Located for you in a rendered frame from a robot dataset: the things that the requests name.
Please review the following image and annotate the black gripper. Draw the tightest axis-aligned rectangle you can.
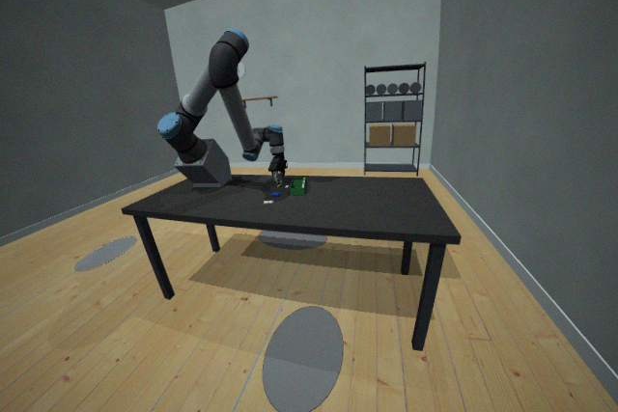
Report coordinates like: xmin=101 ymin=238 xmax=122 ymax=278
xmin=271 ymin=152 xmax=288 ymax=186

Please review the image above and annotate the green three-compartment bin tray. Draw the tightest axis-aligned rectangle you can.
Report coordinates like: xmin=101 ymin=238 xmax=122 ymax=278
xmin=290 ymin=177 xmax=306 ymax=196

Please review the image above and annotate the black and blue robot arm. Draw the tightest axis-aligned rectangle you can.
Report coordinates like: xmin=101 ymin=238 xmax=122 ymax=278
xmin=157 ymin=28 xmax=285 ymax=164

